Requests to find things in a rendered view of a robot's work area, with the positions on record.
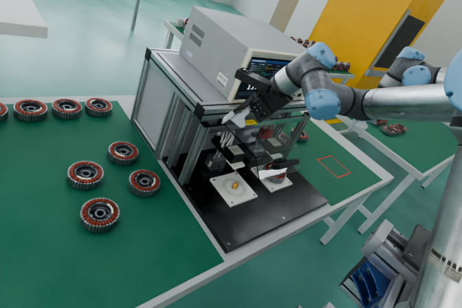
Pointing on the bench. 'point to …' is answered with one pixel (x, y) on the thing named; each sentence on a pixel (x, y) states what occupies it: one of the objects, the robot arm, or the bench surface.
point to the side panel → (153, 108)
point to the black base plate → (288, 210)
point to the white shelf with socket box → (19, 12)
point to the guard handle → (285, 164)
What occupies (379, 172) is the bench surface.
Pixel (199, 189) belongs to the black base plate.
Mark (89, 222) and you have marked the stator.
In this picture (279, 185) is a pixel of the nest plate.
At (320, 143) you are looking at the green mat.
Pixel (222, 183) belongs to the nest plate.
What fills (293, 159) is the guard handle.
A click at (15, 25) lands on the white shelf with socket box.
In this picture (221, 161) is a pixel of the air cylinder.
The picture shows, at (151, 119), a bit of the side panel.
